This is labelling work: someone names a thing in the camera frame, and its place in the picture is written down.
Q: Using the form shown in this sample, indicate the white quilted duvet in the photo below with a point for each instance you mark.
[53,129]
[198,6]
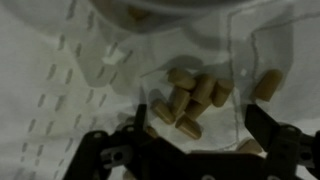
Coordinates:
[50,50]

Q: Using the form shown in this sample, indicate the small glass jar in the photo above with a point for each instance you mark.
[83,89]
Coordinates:
[186,13]

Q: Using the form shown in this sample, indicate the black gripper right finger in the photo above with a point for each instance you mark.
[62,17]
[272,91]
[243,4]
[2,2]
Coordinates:
[286,150]

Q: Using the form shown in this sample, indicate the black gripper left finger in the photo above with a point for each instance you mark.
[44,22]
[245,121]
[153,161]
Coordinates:
[133,150]

